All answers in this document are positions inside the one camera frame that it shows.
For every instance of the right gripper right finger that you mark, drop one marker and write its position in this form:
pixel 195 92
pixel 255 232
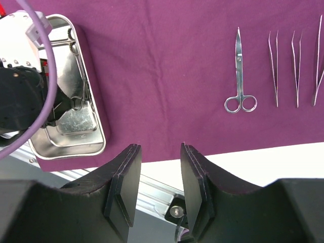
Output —
pixel 200 179

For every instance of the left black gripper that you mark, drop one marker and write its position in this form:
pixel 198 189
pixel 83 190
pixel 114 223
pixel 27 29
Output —
pixel 23 94

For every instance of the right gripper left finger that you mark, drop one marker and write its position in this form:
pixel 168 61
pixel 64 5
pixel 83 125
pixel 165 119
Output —
pixel 107 197

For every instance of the steel instrument tray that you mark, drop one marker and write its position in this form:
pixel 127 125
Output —
pixel 77 131

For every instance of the purple surgical cloth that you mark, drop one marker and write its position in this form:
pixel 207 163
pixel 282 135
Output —
pixel 166 68

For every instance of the steel forceps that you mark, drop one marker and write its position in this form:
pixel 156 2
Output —
pixel 318 71
pixel 296 54
pixel 273 55

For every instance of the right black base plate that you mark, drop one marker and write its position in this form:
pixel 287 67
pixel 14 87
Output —
pixel 176 210

